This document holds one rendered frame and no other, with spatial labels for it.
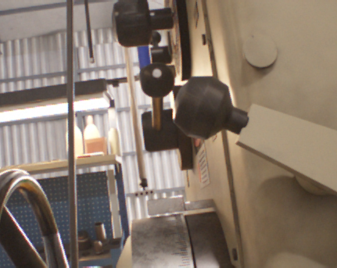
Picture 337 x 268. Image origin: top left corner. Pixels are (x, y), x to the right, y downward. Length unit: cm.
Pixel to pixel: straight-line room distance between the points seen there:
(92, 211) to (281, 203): 217
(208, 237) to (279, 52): 22
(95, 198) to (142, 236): 199
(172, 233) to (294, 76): 22
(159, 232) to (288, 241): 19
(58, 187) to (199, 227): 205
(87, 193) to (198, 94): 222
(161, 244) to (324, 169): 23
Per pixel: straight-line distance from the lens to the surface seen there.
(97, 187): 250
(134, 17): 66
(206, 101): 30
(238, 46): 38
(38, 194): 65
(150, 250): 50
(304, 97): 37
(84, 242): 239
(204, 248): 50
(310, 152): 32
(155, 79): 46
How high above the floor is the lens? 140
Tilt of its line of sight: 9 degrees up
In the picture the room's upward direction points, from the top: 7 degrees counter-clockwise
